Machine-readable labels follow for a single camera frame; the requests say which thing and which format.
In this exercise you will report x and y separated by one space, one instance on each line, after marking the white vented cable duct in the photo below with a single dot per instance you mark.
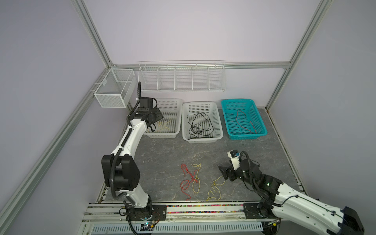
178 228

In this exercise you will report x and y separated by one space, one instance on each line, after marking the left white plastic basket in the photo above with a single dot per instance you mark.
169 126

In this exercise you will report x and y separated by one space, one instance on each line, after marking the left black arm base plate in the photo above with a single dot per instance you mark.
155 212

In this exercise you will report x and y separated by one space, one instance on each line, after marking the white wire wall shelf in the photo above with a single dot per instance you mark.
183 76

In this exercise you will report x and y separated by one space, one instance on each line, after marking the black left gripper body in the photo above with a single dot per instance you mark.
156 114

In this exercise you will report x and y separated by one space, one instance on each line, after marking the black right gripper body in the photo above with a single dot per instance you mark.
238 174

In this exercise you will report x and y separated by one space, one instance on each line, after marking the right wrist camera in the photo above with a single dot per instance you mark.
234 156

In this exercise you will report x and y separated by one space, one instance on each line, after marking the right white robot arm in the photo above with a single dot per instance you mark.
280 201

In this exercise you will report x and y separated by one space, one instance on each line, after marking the teal plastic basket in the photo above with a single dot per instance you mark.
243 120

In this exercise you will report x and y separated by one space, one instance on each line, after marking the middle white plastic basket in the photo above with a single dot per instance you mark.
201 122

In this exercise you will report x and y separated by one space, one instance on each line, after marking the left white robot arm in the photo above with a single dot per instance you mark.
120 171

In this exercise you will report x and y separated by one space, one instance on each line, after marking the small green circuit board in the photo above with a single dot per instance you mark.
147 227

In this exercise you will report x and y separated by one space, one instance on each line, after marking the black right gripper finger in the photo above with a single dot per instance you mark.
225 170
227 177

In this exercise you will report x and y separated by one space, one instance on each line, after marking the white plastic basket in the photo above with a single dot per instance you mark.
169 126
201 122

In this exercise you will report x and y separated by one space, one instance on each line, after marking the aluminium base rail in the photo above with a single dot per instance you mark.
111 212

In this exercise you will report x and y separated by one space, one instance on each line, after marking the white mesh wall box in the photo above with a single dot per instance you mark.
116 88

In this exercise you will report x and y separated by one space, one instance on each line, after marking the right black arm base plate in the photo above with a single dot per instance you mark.
258 210

